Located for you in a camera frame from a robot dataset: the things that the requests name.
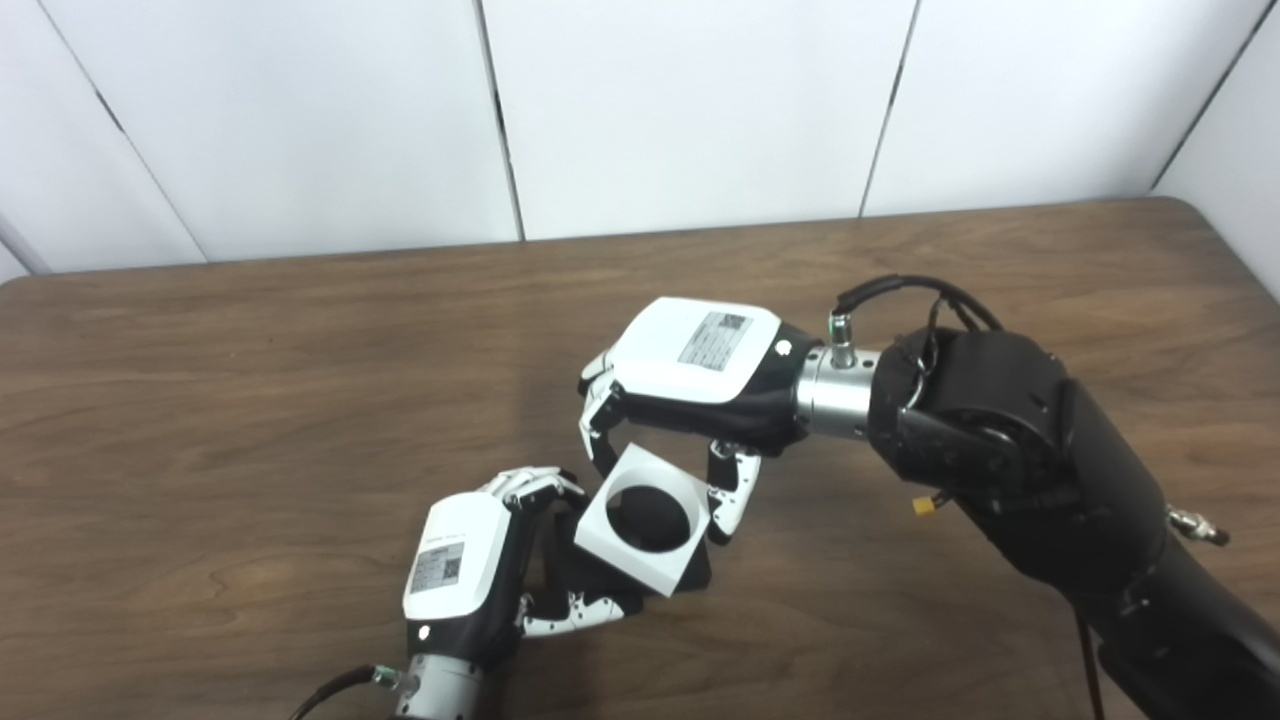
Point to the black peg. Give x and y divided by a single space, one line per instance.
650 520

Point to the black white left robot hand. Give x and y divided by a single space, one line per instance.
455 560

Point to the white square piece with hole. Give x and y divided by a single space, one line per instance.
625 560

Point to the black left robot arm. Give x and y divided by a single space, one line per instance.
440 695

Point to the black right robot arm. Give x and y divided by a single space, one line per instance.
1040 450

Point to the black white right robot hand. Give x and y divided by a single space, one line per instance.
690 350

